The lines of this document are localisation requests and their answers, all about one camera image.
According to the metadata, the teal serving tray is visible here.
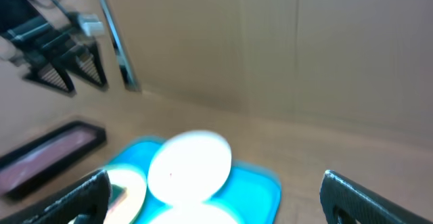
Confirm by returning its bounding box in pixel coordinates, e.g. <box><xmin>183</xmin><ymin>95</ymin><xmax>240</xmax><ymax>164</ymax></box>
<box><xmin>108</xmin><ymin>136</ymin><xmax>281</xmax><ymax>224</ymax></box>

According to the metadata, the black tray with red liquid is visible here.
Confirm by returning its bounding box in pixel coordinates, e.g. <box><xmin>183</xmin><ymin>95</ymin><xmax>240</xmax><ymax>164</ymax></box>
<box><xmin>1</xmin><ymin>120</ymin><xmax>106</xmax><ymax>200</ymax></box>

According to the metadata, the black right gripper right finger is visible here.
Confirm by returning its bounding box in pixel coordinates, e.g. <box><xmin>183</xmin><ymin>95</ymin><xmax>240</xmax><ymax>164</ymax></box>
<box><xmin>319</xmin><ymin>170</ymin><xmax>432</xmax><ymax>224</ymax></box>

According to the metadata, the white plate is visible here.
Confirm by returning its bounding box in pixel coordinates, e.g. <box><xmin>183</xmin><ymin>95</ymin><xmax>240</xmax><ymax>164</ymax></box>
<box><xmin>147</xmin><ymin>131</ymin><xmax>232</xmax><ymax>206</ymax></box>

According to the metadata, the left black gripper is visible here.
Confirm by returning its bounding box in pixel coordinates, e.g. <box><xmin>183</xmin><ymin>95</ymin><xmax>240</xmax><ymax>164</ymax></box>
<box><xmin>1</xmin><ymin>12</ymin><xmax>108</xmax><ymax>97</ymax></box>

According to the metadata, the yellow-green plate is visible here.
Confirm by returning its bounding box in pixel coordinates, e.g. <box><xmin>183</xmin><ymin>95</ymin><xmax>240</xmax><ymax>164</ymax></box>
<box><xmin>103</xmin><ymin>164</ymin><xmax>147</xmax><ymax>224</ymax></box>

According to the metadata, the black object top-left corner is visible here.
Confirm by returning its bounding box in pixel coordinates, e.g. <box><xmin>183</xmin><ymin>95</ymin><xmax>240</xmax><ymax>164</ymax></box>
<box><xmin>99</xmin><ymin>0</ymin><xmax>141</xmax><ymax>92</ymax></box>

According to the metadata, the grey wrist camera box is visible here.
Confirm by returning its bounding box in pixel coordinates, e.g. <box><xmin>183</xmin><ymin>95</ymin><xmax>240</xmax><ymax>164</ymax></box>
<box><xmin>77</xmin><ymin>14</ymin><xmax>105</xmax><ymax>37</ymax></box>

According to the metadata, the green and pink sponge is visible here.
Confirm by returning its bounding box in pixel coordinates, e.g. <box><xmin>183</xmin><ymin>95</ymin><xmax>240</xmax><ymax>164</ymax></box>
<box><xmin>108</xmin><ymin>184</ymin><xmax>127</xmax><ymax>212</ymax></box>

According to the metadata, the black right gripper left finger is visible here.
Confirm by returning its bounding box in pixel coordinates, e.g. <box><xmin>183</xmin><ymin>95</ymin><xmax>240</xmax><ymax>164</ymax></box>
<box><xmin>1</xmin><ymin>169</ymin><xmax>112</xmax><ymax>224</ymax></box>

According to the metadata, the light blue plate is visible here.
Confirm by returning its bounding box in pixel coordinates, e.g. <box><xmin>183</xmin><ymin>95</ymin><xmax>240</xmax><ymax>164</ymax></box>
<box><xmin>148</xmin><ymin>204</ymin><xmax>242</xmax><ymax>224</ymax></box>

